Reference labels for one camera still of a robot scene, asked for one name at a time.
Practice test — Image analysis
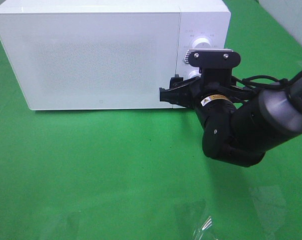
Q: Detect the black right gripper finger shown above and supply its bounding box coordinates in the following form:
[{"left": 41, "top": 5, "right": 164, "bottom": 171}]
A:
[
  {"left": 159, "top": 79, "right": 200, "bottom": 109},
  {"left": 169, "top": 74, "right": 200, "bottom": 89}
]

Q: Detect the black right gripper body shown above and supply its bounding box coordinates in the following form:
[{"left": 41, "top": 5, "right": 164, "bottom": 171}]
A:
[{"left": 188, "top": 69, "right": 253, "bottom": 110}]

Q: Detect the white round knob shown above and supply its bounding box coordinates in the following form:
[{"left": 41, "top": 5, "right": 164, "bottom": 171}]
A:
[
  {"left": 188, "top": 70, "right": 201, "bottom": 80},
  {"left": 192, "top": 37, "right": 211, "bottom": 49}
]

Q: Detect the white microwave door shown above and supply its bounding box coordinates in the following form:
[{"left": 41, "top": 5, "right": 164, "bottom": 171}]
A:
[{"left": 0, "top": 13, "right": 179, "bottom": 110}]

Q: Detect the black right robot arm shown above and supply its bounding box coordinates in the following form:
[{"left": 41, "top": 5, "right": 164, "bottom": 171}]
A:
[{"left": 159, "top": 69, "right": 302, "bottom": 167}]

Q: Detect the white microwave oven body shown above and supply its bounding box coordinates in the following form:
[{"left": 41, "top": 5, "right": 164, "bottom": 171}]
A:
[{"left": 0, "top": 0, "right": 231, "bottom": 110}]

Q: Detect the clear plastic film piece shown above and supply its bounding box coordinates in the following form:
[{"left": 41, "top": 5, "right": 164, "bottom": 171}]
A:
[{"left": 191, "top": 215, "right": 217, "bottom": 240}]

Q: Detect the black camera cable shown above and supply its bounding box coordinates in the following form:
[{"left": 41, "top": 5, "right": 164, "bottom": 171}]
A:
[{"left": 230, "top": 75, "right": 291, "bottom": 95}]

